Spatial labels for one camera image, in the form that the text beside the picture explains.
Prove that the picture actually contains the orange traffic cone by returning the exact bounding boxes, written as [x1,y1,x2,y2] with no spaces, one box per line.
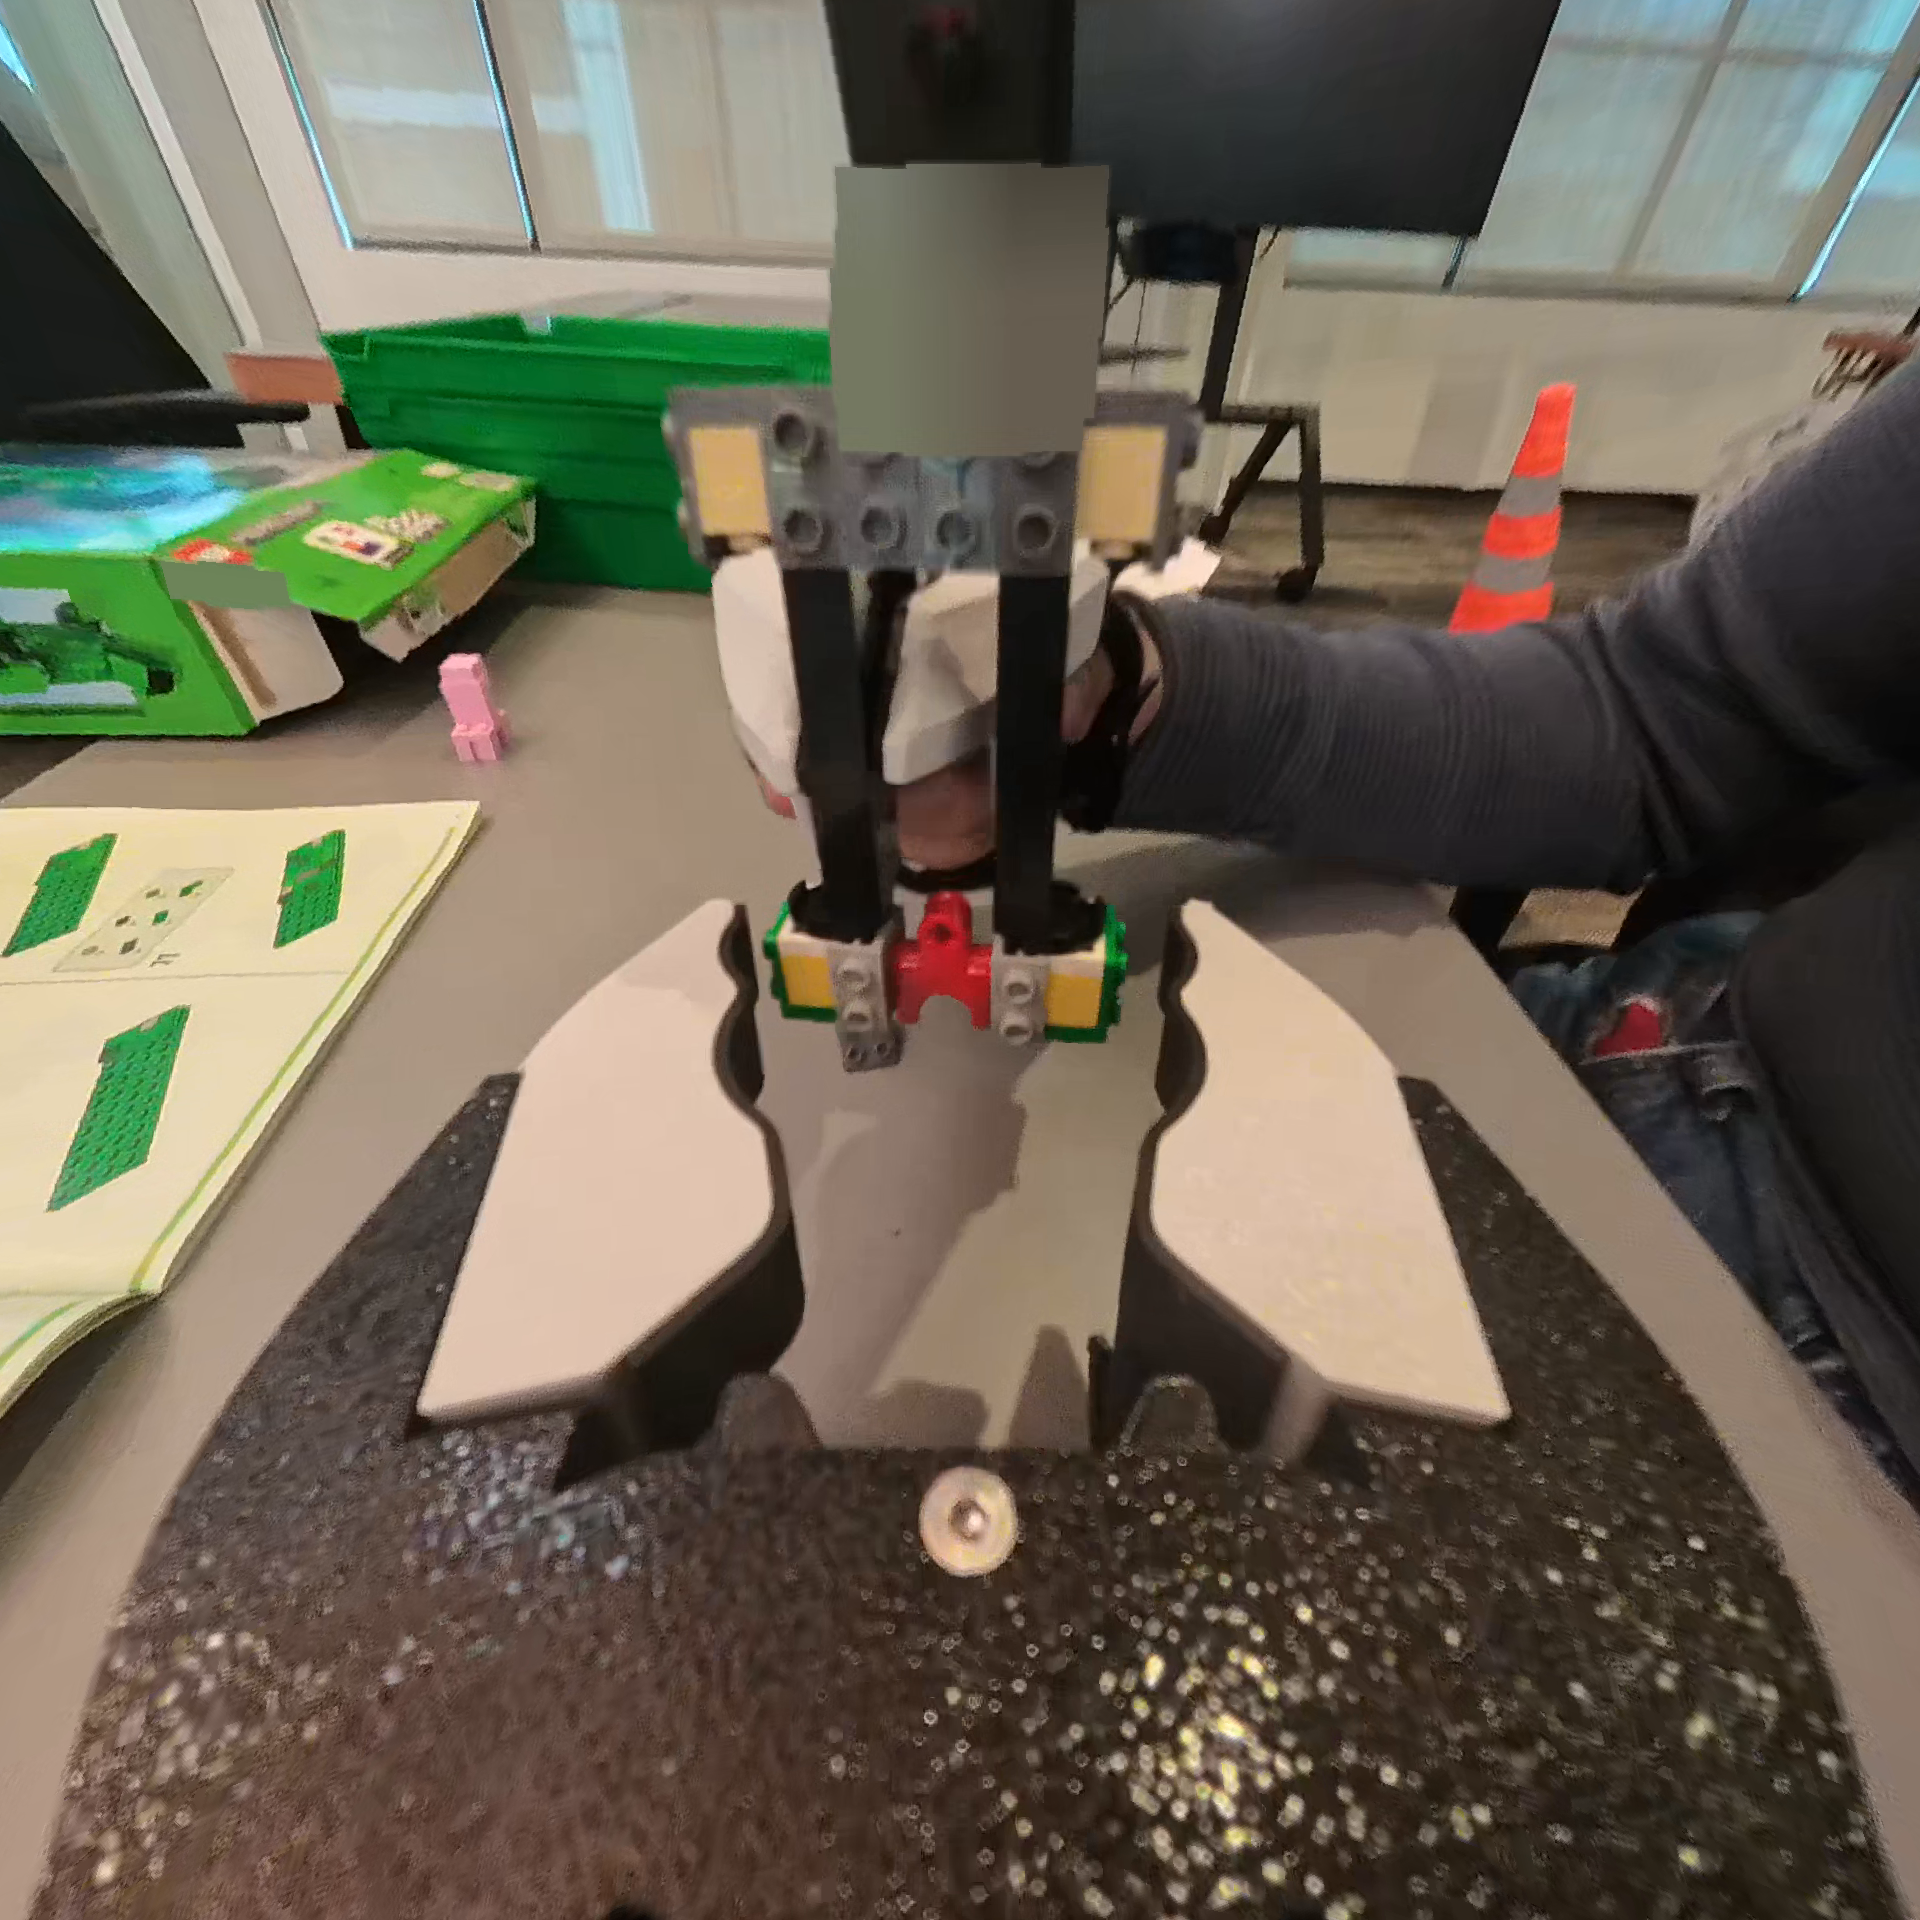
[1444,381,1580,633]

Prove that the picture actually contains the green toy box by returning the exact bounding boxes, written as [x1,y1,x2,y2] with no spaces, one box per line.
[0,452,351,740]

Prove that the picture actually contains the person's right hand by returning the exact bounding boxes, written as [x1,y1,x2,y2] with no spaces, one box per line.
[753,602,1161,889]

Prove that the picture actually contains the grey desk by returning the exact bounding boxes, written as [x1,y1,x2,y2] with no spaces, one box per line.
[0,578,1920,1920]

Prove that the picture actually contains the black monitor stand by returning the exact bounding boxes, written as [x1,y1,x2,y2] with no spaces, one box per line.
[1111,224,1331,602]

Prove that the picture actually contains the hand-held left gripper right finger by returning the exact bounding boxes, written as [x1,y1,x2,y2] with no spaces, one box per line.
[1106,897,1517,1468]

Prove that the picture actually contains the toy brick model with black pillars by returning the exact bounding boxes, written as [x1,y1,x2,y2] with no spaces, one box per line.
[663,381,1202,1075]

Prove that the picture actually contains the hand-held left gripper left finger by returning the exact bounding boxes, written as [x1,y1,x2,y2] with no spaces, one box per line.
[414,897,807,1489]

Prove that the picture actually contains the opened green cardboard box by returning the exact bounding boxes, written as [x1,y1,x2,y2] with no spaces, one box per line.
[158,447,540,667]

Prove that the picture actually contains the pink toy pig figure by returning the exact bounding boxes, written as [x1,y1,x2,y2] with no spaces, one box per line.
[437,653,518,767]

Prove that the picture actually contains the window with white blind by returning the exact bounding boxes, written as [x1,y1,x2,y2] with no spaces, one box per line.
[1290,0,1920,301]
[273,0,843,253]

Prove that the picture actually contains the person's right forearm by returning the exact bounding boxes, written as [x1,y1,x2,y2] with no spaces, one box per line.
[1111,366,1920,900]

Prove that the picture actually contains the open brick instruction booklet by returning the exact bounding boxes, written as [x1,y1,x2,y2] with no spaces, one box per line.
[0,799,487,1413]

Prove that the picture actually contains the black monitor screen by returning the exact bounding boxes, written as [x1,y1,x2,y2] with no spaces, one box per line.
[824,0,1566,237]

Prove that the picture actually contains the green plastic bin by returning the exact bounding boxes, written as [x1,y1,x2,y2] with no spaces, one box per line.
[322,306,836,591]

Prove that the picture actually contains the person's legs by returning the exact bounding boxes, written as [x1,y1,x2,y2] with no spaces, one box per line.
[1510,897,1920,1503]

